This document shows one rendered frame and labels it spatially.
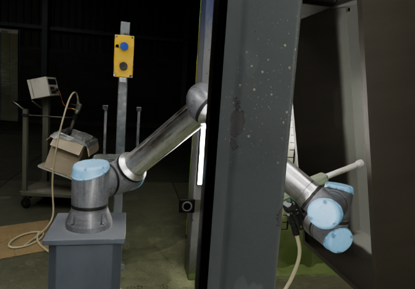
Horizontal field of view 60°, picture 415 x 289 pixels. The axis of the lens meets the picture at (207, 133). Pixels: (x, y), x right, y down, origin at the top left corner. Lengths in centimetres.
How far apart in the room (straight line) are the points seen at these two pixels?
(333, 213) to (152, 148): 77
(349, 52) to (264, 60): 175
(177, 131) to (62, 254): 65
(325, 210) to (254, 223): 79
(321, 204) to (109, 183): 88
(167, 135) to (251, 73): 119
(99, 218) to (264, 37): 137
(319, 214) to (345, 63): 109
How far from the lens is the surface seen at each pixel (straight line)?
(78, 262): 158
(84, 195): 155
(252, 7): 29
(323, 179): 156
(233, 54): 29
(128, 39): 237
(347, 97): 203
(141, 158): 156
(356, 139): 207
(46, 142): 416
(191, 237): 243
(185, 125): 141
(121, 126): 242
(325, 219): 109
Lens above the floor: 124
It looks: 7 degrees down
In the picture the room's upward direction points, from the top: 4 degrees clockwise
